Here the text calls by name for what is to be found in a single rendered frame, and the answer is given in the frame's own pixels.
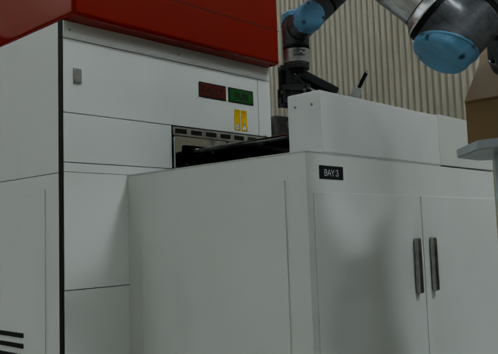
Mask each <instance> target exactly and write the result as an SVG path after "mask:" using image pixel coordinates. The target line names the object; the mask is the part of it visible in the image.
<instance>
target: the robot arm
mask: <svg viewBox="0 0 498 354"><path fill-rule="evenodd" d="M345 1H346V0H307V1H306V2H305V3H304V4H301V5H300V6H299V7H298V8H297V9H292V10H288V11H285V12H284V13H283V14H282V24H281V26H282V47H283V64H284V65H280V67H279V68H278V77H279V89H278V90H277V93H278V108H288V96H294V95H298V94H301V93H308V92H311V88H313V89H315V90H323V91H327V92H331V93H337V92H338V90H339V88H338V87H337V86H335V85H333V84H331V83H329V82H327V81H325V80H323V79H321V78H320V77H318V76H315V75H314V74H312V73H309V72H308V71H309V70H310V65H309V64H310V48H309V37H310V36H311V35H312V34H313V33H314V32H315V31H317V30H318V29H319V28H320V27H321V26H322V24H323V23H324V22H325V21H326V20H327V19H328V18H329V17H330V16H331V15H332V14H333V13H334V12H335V11H336V10H337V9H338V8H339V7H340V6H341V5H342V4H343V3H344V2H345ZM375 1H377V2H378V3H379V4H381V5H382V6H383V7H384V8H385V9H387V10H388V11H389V12H391V13H392V14H393V15H395V16H396V17H397V18H398V19H399V20H401V21H402V22H403V23H405V24H406V25H407V26H408V36H409V37H410V38H412V39H413V40H414V42H413V49H414V52H415V54H416V55H418V59H419V60H420V61H421V62H422V63H424V64H425V65H426V66H428V67H429V68H431V69H433V70H435V71H437V72H440V73H445V74H448V73H449V74H456V73H461V72H462V71H463V70H465V69H466V68H467V67H468V66H469V65H470V64H471V63H473V62H475V61H476V60H477V59H478V57H479V55H480V54H481V53H482V51H483V50H484V49H485V48H487V54H488V63H489V64H490V66H491V69H492V70H493V71H494V72H495V73H496V74H497V75H498V0H375ZM294 73H295V74H296V75H295V74H294Z"/></svg>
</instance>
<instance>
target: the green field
mask: <svg viewBox="0 0 498 354"><path fill-rule="evenodd" d="M230 101H238V102H242V103H247V104H253V93H250V92H246V91H242V90H235V89H230Z"/></svg>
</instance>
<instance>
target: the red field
mask: <svg viewBox="0 0 498 354"><path fill-rule="evenodd" d="M200 95H201V96H208V97H213V98H221V99H225V87H220V86H215V85H211V84H204V83H200Z"/></svg>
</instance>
